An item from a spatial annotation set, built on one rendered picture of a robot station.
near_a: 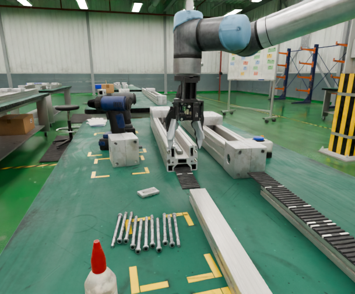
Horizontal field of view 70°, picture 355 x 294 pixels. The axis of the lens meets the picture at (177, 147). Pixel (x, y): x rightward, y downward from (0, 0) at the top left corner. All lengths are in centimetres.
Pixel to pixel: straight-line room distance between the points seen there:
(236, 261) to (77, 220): 34
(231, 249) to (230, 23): 46
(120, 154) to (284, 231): 55
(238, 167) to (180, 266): 41
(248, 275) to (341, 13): 56
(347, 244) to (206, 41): 49
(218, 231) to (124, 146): 49
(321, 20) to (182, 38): 32
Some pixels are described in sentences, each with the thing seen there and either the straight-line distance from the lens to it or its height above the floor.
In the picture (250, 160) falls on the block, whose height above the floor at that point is 84.
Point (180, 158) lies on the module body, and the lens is 82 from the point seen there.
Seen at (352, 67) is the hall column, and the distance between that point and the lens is 422.
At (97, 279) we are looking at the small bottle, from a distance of 34.
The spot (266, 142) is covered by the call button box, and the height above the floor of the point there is 84.
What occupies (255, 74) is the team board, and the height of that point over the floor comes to 110.
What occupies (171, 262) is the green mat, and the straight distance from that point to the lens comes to 47.
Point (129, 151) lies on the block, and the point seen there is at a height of 83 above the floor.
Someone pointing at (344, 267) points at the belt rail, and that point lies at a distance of 52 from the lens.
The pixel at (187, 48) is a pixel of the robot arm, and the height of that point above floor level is 114.
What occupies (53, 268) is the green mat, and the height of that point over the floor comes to 78.
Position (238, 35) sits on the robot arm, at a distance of 62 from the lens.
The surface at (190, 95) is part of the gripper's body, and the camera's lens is 67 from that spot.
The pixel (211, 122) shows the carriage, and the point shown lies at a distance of 115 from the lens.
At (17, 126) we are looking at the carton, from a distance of 446.
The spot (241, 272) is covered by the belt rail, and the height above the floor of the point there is 81.
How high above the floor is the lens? 108
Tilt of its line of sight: 16 degrees down
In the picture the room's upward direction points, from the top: straight up
